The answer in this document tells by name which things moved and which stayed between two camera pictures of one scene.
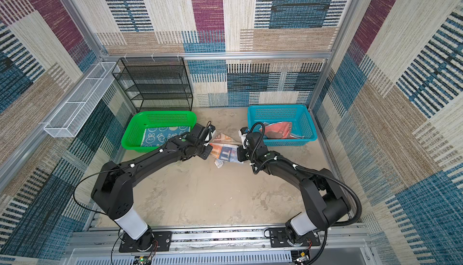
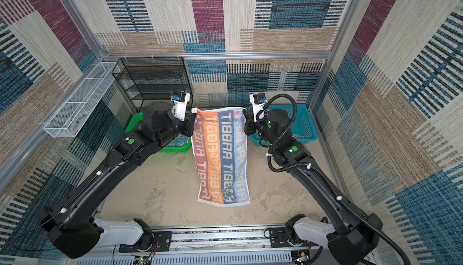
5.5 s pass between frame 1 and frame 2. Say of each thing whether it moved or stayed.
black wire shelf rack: stayed
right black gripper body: moved
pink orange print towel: moved
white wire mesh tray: stayed
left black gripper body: moved
